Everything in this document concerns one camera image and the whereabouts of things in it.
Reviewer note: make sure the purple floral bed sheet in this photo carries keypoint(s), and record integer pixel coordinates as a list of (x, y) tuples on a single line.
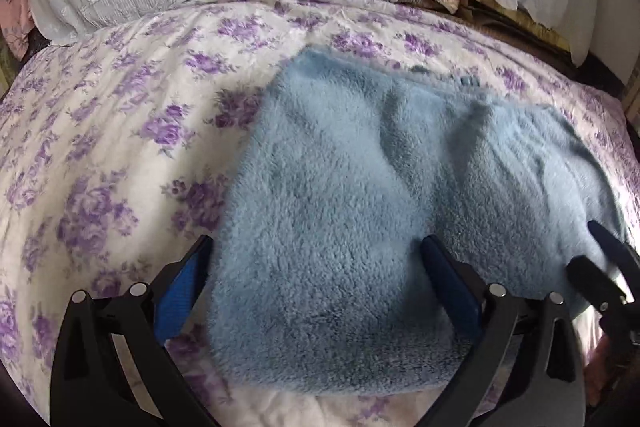
[(100, 132)]

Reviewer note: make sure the blue fleece jacket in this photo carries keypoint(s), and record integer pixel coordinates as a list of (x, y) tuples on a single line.
[(325, 207)]

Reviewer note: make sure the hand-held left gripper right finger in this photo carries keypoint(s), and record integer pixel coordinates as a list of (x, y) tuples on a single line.
[(452, 287)]

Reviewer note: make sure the brown woven mat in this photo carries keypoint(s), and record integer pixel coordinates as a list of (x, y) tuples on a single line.
[(500, 22)]

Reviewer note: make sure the pink floral cloth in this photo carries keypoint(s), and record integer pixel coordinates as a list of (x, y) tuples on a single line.
[(12, 7)]

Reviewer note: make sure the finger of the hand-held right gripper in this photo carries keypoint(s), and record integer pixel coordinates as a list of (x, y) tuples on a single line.
[(595, 279), (610, 241)]

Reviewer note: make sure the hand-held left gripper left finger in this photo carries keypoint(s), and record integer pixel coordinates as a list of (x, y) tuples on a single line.
[(182, 292)]

